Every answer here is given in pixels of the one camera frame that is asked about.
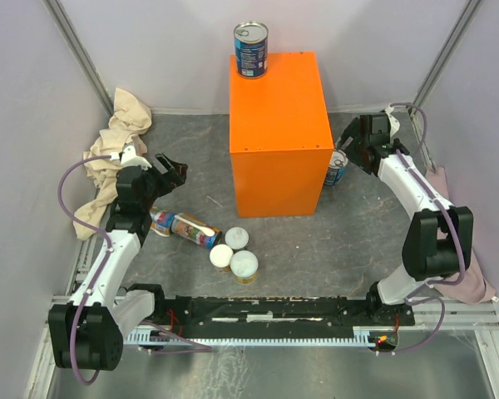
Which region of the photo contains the blue tall tin can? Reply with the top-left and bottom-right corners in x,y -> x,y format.
234,21 -> 269,79

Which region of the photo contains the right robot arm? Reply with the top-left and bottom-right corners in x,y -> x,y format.
338,111 -> 474,325

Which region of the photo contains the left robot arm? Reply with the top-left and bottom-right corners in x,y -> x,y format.
48,149 -> 188,374

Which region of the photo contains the orange box counter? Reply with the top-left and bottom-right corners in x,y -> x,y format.
230,52 -> 333,218

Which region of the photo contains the yellow labelled lying can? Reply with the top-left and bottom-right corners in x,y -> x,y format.
150,206 -> 175,237

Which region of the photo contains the beige crumpled cloth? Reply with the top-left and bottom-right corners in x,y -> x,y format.
74,87 -> 152,228

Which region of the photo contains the colourful lying can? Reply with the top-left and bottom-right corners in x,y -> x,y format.
170,214 -> 223,249

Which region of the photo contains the white lid small can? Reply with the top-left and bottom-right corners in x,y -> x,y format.
209,244 -> 234,273

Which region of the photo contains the grey lid can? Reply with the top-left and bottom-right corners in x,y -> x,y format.
225,227 -> 250,252

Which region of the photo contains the yellow can white lid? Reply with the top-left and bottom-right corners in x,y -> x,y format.
230,250 -> 259,284

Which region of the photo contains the mauve crumpled cloth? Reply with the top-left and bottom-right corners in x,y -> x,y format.
425,167 -> 497,304

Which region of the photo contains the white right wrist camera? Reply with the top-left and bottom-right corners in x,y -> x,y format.
383,105 -> 401,136

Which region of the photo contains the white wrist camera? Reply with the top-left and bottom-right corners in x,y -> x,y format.
110,143 -> 152,170
383,105 -> 401,136

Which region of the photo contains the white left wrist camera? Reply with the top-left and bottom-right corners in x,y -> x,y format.
110,143 -> 152,170

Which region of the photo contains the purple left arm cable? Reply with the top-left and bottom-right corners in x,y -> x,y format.
57,154 -> 114,386

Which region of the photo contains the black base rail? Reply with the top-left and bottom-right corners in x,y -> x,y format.
148,296 -> 415,338

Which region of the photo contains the aluminium frame post right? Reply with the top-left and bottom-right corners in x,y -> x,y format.
413,0 -> 482,107

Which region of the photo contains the aluminium frame post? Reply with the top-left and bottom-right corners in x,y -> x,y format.
413,0 -> 482,107
42,0 -> 113,116

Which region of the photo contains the light blue cable duct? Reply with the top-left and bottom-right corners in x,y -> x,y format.
124,327 -> 388,348

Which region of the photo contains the aluminium frame post left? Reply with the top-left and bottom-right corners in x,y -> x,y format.
42,0 -> 113,116

